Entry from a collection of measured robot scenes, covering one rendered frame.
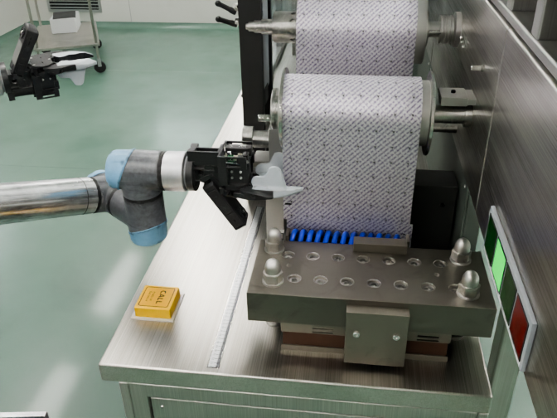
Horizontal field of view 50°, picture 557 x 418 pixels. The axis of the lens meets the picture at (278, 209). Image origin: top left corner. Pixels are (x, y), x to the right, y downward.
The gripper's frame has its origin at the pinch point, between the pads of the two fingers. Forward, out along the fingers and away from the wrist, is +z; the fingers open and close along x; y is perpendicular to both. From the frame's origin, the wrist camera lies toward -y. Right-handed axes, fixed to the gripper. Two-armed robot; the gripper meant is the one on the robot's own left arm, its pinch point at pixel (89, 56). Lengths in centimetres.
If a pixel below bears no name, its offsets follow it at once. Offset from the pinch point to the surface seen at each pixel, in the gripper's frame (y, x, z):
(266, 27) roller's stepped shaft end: -14.3, 30.9, 31.9
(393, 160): -5, 72, 37
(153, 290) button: 24, 58, -4
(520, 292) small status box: -13, 111, 26
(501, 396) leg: 63, 88, 72
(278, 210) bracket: 14, 56, 24
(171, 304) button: 23, 63, -2
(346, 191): 2, 68, 31
